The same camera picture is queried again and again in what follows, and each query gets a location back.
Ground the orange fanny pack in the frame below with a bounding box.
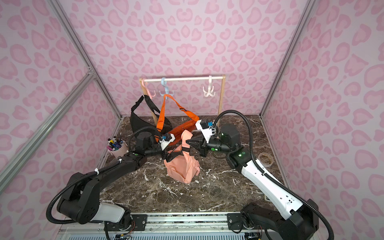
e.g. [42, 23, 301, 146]
[157, 94, 200, 146]

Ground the pink fanny pack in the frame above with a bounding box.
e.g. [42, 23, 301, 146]
[164, 130, 200, 184]

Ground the black fanny pack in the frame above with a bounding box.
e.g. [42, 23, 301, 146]
[129, 94, 173, 136]

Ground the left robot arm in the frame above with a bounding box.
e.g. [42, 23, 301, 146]
[46, 128, 207, 229]

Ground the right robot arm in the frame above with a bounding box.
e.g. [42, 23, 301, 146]
[189, 120, 319, 240]

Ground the white hook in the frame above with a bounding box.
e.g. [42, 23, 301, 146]
[203, 76, 216, 98]

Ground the pink hook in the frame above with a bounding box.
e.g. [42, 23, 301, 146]
[141, 79, 156, 99]

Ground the blue hook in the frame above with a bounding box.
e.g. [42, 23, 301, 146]
[159, 78, 174, 97]

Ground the pink pen cup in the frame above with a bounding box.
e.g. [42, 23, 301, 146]
[107, 136, 129, 158]

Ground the roll of tape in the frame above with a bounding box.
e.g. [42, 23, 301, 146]
[258, 153, 275, 168]

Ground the wooden clothes rack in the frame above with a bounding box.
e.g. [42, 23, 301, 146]
[135, 74, 226, 118]

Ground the aluminium diagonal profile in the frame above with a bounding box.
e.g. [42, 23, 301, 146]
[1, 71, 95, 193]

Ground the aluminium corner profile left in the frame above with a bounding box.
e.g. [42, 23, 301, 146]
[47, 0, 123, 120]

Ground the aluminium corner profile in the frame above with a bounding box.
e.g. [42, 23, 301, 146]
[47, 0, 123, 120]
[259, 0, 319, 119]

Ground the aluminium corner profile right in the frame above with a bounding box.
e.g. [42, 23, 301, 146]
[259, 0, 319, 119]

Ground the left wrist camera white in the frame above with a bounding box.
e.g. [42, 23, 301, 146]
[160, 133, 176, 151]

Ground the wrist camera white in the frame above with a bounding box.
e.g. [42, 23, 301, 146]
[195, 120, 217, 144]
[160, 133, 176, 151]

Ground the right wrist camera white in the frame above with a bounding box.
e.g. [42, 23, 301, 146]
[195, 120, 217, 144]

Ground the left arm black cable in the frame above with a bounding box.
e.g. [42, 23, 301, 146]
[45, 125, 161, 225]

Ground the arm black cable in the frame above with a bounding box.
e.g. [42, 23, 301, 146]
[45, 125, 161, 225]
[212, 109, 335, 240]

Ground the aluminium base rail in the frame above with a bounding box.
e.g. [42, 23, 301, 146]
[55, 211, 316, 240]

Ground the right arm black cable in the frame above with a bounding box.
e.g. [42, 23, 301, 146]
[212, 109, 335, 240]

